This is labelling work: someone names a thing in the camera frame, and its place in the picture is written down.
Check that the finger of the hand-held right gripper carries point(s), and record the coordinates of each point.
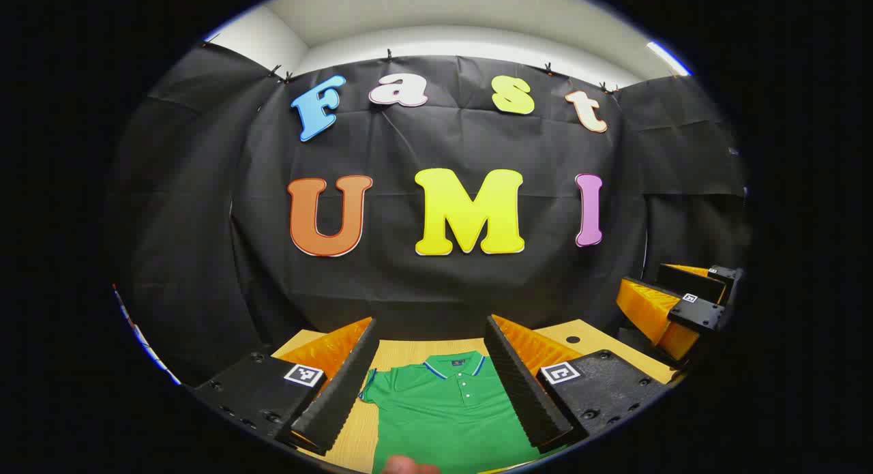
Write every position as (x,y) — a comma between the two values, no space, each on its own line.
(689,283)
(696,314)

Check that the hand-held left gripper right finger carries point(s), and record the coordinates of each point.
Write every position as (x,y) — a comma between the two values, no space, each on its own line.
(522,392)

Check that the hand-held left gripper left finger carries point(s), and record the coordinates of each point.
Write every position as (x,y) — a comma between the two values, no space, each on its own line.
(341,399)

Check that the green T-shirt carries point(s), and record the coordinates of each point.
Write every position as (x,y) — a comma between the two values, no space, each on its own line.
(443,419)

